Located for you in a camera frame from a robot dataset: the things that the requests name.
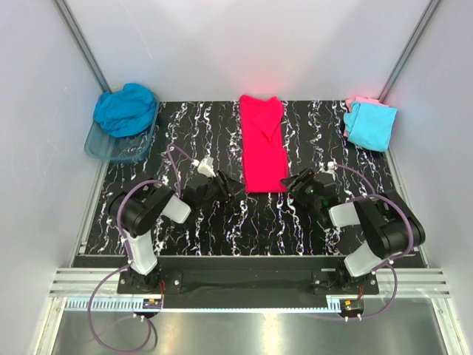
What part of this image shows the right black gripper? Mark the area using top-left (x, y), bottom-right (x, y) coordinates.
top-left (280, 167), bottom-right (321, 209)

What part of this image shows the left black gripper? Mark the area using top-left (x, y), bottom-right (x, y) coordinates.
top-left (197, 169), bottom-right (245, 209)

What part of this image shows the red t shirt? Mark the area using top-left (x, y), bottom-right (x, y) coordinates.
top-left (239, 95), bottom-right (289, 193)

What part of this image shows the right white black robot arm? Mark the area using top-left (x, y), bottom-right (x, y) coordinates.
top-left (281, 169), bottom-right (426, 294)

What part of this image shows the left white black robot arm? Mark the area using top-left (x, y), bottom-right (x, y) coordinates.
top-left (108, 170), bottom-right (245, 293)

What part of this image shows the folded light blue t shirt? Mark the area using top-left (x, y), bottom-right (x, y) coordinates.
top-left (344, 101), bottom-right (398, 152)

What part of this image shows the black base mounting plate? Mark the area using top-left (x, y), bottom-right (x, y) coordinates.
top-left (118, 256), bottom-right (379, 311)

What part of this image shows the folded pink t shirt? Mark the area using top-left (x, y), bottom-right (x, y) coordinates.
top-left (343, 95), bottom-right (381, 137)

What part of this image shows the blue crumpled t shirt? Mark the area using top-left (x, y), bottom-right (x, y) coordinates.
top-left (92, 83), bottom-right (158, 138)

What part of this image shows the clear teal plastic bin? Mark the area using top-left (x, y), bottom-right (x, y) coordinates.
top-left (84, 93), bottom-right (160, 164)

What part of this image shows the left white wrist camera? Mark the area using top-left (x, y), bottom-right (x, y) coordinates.
top-left (191, 156), bottom-right (216, 178)

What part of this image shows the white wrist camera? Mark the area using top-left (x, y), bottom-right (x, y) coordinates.
top-left (321, 161), bottom-right (336, 181)
top-left (191, 156), bottom-right (216, 178)

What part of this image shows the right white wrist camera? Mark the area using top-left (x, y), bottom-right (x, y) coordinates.
top-left (321, 161), bottom-right (336, 181)

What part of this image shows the left aluminium corner post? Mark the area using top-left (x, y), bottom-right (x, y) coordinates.
top-left (52, 0), bottom-right (112, 92)

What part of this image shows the aluminium corner post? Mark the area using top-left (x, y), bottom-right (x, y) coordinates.
top-left (378, 0), bottom-right (443, 103)
top-left (52, 0), bottom-right (112, 92)

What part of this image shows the white slotted cable duct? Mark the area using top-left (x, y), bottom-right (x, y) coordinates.
top-left (65, 297), bottom-right (163, 313)

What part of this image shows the right aluminium corner post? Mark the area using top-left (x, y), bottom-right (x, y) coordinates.
top-left (378, 0), bottom-right (443, 103)

